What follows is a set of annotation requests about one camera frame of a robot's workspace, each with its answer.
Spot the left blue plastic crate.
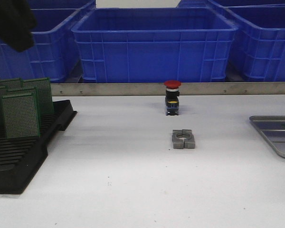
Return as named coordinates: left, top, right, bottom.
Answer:
left=0, top=9, right=81, bottom=83

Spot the red emergency stop button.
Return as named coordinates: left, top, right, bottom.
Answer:
left=164, top=80, right=181, bottom=115

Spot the centre blue plastic crate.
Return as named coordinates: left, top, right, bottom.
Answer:
left=72, top=8, right=237, bottom=83

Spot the steel table edge rail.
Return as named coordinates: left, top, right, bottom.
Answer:
left=51, top=82, right=285, bottom=96

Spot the blue plastic crate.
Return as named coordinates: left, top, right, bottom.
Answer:
left=72, top=8, right=237, bottom=83
left=0, top=9, right=81, bottom=83
left=225, top=6, right=285, bottom=82

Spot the silver metal tray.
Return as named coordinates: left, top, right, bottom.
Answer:
left=249, top=116, right=285, bottom=158

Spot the black slotted board rack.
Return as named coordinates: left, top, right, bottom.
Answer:
left=0, top=100, right=77, bottom=194

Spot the far left blue crate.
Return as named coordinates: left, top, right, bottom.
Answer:
left=26, top=0, right=96, bottom=11

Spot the right blue plastic crate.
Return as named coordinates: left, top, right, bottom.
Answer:
left=225, top=6, right=285, bottom=82

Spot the far right blue crate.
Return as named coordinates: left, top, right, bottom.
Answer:
left=177, top=0, right=285, bottom=8

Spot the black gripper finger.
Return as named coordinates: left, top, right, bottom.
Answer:
left=0, top=0, right=37, bottom=52

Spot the grey metal clamp block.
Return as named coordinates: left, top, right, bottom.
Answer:
left=171, top=129, right=196, bottom=149

